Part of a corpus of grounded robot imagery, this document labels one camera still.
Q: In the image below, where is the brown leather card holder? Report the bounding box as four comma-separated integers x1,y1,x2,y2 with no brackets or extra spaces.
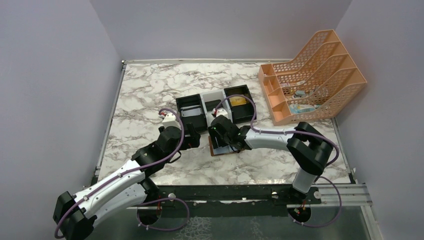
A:
208,136,240,157

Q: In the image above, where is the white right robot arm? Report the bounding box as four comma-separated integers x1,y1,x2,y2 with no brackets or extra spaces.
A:
208,116,339,195

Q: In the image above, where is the black card in tray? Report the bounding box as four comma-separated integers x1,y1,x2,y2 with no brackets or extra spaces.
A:
204,99,221,112

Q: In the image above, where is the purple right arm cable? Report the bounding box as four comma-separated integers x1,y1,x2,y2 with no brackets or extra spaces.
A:
213,94,343,229

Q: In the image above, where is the orange plastic file organizer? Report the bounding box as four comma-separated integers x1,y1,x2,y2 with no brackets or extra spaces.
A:
257,29,367,126

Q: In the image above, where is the silver card in tray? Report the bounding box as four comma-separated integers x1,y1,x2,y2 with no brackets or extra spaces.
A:
181,105,203,117

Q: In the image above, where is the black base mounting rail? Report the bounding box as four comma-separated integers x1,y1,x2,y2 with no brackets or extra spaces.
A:
77,183,374,210

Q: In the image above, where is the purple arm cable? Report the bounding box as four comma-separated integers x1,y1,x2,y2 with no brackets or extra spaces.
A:
53,108,191,239
213,94,343,229

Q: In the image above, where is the black and white card tray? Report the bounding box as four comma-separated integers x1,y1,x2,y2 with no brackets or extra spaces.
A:
175,85,254,133

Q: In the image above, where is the gold card in tray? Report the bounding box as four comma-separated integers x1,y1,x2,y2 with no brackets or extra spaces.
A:
229,96,250,107

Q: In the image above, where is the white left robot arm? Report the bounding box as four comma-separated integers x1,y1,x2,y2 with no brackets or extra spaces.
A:
53,124,201,240

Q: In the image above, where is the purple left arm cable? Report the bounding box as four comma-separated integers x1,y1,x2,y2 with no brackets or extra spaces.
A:
53,108,191,239

